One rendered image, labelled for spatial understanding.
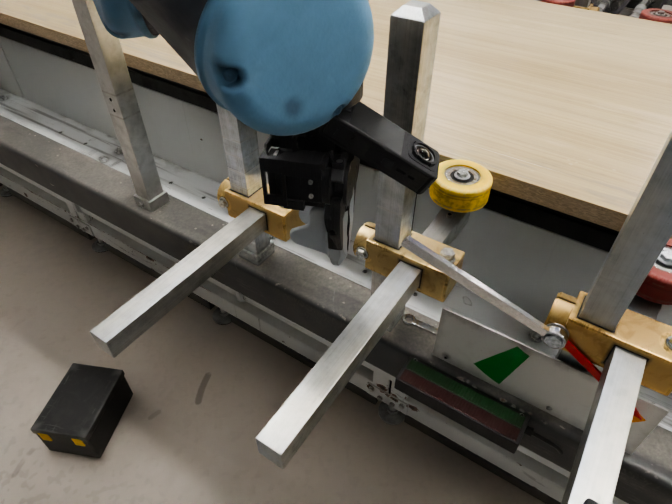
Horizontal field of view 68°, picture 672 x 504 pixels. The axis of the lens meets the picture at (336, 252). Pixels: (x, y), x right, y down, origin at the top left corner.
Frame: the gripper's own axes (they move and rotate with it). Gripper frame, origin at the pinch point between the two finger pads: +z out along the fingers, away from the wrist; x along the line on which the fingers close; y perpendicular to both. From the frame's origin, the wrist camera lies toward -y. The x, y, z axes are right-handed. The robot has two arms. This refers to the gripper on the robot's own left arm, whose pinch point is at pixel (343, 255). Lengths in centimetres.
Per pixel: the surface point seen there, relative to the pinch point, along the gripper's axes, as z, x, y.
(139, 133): 4.9, -27.6, 41.0
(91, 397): 78, -15, 69
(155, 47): 0, -52, 50
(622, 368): 4.2, 5.9, -29.5
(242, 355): 90, -43, 40
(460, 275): -1.1, 1.6, -12.7
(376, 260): 7.0, -7.2, -3.0
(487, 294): 0.9, 1.8, -15.8
